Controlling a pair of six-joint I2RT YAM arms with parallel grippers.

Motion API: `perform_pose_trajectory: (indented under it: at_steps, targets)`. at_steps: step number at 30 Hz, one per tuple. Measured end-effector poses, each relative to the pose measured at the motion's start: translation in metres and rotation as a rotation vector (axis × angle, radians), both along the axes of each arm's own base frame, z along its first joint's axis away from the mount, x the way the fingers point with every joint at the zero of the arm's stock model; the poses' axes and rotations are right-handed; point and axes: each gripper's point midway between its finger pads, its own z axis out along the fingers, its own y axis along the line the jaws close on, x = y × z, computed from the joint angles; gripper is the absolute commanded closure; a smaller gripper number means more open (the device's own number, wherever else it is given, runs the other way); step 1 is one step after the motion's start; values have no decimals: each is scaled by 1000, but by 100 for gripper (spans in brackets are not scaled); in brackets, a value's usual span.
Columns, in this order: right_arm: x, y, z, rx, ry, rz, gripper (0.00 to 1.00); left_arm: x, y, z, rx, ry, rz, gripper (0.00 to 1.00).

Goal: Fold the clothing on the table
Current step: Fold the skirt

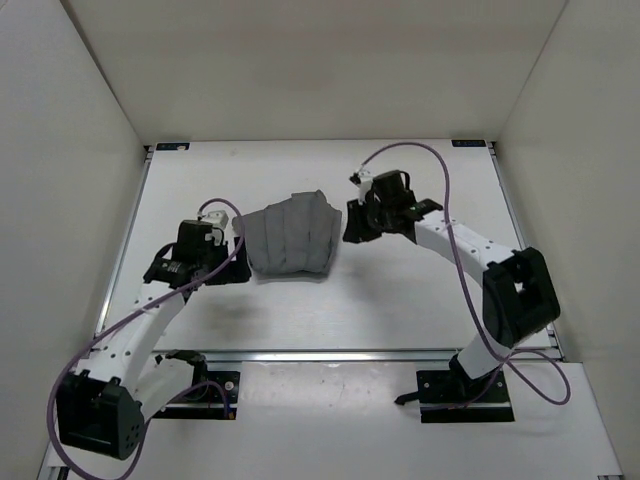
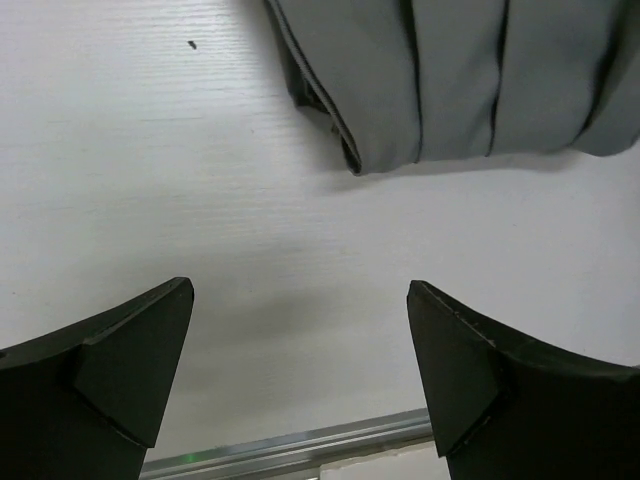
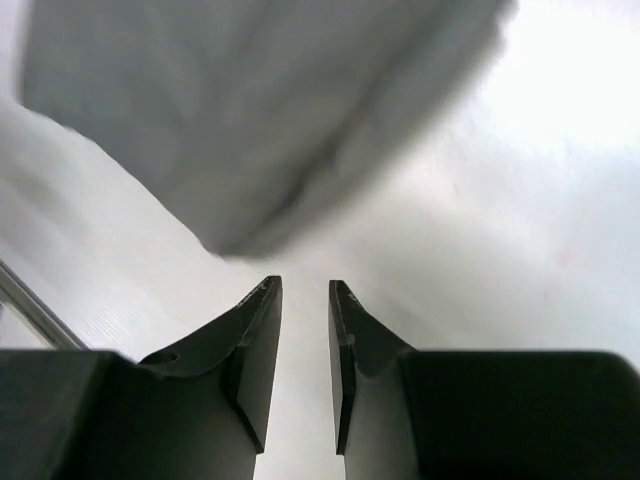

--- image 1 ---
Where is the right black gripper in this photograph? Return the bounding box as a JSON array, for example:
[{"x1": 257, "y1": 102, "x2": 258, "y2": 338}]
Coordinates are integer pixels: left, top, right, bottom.
[{"x1": 343, "y1": 197, "x2": 393, "y2": 245}]

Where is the grey pleated skirt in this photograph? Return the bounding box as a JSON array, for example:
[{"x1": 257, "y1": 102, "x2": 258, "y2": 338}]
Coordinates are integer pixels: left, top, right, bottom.
[{"x1": 232, "y1": 190, "x2": 342, "y2": 276}]

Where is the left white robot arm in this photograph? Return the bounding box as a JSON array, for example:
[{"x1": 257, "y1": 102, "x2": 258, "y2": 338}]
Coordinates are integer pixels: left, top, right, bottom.
[{"x1": 53, "y1": 211, "x2": 251, "y2": 460}]

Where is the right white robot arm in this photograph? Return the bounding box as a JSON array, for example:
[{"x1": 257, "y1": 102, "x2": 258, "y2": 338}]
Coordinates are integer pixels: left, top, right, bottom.
[{"x1": 343, "y1": 170, "x2": 560, "y2": 405}]

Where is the right blue corner sticker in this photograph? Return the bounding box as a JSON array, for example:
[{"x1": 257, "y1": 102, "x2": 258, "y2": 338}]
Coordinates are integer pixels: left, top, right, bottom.
[{"x1": 451, "y1": 139, "x2": 486, "y2": 148}]

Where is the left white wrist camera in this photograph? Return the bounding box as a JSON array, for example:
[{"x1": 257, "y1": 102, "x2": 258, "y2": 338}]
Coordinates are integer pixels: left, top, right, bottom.
[{"x1": 198, "y1": 210, "x2": 229, "y2": 246}]

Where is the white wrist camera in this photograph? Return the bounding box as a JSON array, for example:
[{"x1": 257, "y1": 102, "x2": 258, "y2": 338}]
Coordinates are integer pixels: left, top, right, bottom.
[
  {"x1": 198, "y1": 210, "x2": 229, "y2": 246},
  {"x1": 349, "y1": 168, "x2": 373, "y2": 204}
]

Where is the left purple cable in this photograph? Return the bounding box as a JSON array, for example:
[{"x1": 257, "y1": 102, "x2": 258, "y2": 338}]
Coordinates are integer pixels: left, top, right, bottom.
[{"x1": 46, "y1": 198, "x2": 247, "y2": 479}]

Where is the purple cable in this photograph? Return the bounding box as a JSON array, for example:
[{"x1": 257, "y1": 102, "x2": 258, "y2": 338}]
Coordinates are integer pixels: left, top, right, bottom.
[
  {"x1": 46, "y1": 198, "x2": 247, "y2": 479},
  {"x1": 357, "y1": 143, "x2": 572, "y2": 409}
]

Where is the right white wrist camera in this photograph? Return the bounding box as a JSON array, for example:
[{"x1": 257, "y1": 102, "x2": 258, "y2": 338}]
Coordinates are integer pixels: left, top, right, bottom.
[{"x1": 349, "y1": 168, "x2": 373, "y2": 204}]

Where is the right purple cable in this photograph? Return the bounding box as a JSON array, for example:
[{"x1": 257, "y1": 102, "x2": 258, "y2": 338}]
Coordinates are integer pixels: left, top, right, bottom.
[{"x1": 357, "y1": 143, "x2": 572, "y2": 409}]

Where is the left aluminium table rail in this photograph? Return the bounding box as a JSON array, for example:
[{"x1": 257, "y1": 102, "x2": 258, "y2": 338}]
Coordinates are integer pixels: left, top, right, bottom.
[{"x1": 92, "y1": 145, "x2": 155, "y2": 338}]

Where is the aluminium table rail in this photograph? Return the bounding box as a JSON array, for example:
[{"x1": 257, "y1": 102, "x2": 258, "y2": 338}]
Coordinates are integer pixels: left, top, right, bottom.
[
  {"x1": 488, "y1": 141, "x2": 566, "y2": 361},
  {"x1": 92, "y1": 145, "x2": 155, "y2": 338}
]

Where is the front aluminium rail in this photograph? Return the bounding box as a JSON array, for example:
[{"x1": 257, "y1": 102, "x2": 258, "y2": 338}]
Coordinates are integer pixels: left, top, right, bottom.
[{"x1": 204, "y1": 349, "x2": 456, "y2": 363}]

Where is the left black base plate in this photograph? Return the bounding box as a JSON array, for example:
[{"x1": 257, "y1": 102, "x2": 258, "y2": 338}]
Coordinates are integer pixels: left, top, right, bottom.
[{"x1": 154, "y1": 363, "x2": 241, "y2": 421}]

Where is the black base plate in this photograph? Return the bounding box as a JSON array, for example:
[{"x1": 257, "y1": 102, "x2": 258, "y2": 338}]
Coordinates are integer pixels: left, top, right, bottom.
[
  {"x1": 394, "y1": 370, "x2": 515, "y2": 424},
  {"x1": 154, "y1": 363, "x2": 241, "y2": 421}
]

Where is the right aluminium table rail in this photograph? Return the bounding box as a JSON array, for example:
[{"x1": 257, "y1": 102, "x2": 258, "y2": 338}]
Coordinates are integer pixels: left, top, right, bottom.
[{"x1": 488, "y1": 141, "x2": 566, "y2": 361}]

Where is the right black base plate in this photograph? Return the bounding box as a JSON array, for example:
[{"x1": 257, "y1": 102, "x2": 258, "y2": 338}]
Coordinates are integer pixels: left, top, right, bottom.
[{"x1": 394, "y1": 370, "x2": 515, "y2": 424}]

